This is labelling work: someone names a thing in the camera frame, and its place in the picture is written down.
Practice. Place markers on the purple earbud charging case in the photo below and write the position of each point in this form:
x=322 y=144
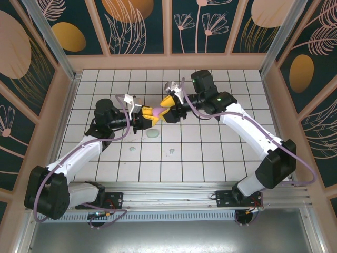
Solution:
x=158 y=112

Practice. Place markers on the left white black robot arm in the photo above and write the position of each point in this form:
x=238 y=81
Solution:
x=79 y=155

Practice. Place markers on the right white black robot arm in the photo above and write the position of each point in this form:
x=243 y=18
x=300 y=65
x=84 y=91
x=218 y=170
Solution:
x=250 y=129

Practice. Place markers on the grey metal sheet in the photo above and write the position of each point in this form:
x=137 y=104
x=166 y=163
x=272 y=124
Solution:
x=168 y=237

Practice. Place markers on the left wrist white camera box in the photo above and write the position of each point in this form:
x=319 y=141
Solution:
x=135 y=105

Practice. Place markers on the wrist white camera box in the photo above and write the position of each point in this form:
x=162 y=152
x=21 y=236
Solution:
x=171 y=86
x=135 y=105

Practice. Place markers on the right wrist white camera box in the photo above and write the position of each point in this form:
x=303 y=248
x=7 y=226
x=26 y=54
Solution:
x=171 y=86

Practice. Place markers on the aluminium side rail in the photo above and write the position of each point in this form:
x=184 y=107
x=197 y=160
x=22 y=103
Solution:
x=65 y=113
x=275 y=113

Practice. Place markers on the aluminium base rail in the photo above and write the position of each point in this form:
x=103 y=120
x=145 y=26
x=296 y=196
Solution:
x=168 y=195

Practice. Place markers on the aluminium frame post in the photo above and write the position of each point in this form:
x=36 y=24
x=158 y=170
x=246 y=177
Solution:
x=281 y=39
x=52 y=39

